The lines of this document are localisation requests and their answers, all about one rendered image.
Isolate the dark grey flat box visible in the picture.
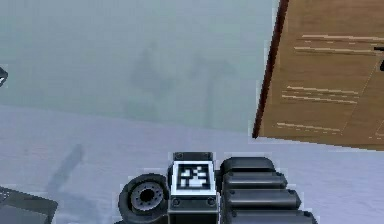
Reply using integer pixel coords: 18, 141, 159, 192
0, 186, 59, 224

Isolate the small black wall object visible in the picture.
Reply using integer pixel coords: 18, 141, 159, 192
0, 66, 9, 88

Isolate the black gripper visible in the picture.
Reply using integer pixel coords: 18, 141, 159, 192
114, 173, 170, 224

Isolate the brown wooden room door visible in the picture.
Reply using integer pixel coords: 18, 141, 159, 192
252, 0, 384, 152

